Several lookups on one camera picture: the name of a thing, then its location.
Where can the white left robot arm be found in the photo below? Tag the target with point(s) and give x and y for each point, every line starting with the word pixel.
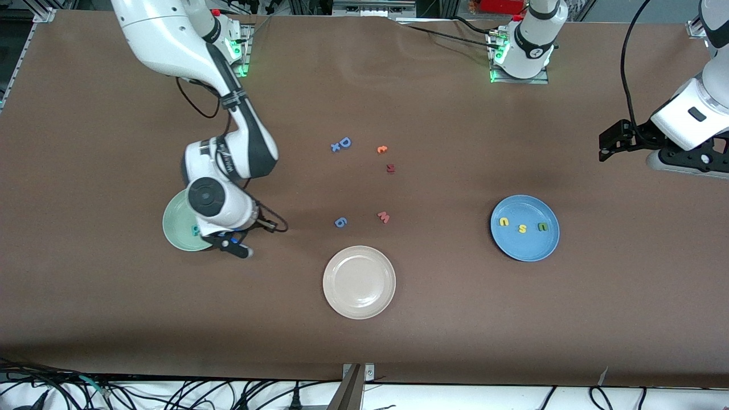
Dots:
pixel 532 45

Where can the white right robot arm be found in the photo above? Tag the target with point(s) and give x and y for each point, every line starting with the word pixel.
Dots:
pixel 159 34

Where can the blue digit 6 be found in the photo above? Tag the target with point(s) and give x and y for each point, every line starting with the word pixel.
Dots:
pixel 340 222

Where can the green plate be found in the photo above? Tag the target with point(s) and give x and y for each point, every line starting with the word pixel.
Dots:
pixel 176 225

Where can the beige plate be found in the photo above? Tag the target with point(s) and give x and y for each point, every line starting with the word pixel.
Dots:
pixel 359 282

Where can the pink letter w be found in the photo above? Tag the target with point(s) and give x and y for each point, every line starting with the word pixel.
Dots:
pixel 384 217

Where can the blue letter D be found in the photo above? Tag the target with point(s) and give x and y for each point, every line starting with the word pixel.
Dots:
pixel 349 143

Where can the aluminium corner profile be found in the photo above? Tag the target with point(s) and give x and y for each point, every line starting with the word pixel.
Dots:
pixel 693 27

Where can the blue plate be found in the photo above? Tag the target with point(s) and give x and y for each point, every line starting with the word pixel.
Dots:
pixel 527 247

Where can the brown table cover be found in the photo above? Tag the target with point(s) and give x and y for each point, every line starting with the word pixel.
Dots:
pixel 364 341

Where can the red box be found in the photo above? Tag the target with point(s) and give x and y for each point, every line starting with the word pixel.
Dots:
pixel 501 5

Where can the black power plug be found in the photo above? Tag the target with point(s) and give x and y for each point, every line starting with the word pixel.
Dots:
pixel 295 401

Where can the aluminium support beam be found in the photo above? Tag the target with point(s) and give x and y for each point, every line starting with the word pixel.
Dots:
pixel 347 396

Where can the white tape scrap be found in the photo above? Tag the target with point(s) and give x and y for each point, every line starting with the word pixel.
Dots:
pixel 603 377

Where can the grey power strip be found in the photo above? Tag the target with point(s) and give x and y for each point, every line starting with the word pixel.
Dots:
pixel 373 8

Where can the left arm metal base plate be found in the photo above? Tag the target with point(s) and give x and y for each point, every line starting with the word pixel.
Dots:
pixel 521 81

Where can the metal table bracket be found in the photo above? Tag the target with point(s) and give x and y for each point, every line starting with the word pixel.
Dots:
pixel 369 373

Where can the aluminium table frame rail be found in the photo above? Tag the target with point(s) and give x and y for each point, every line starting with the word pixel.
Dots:
pixel 23 57

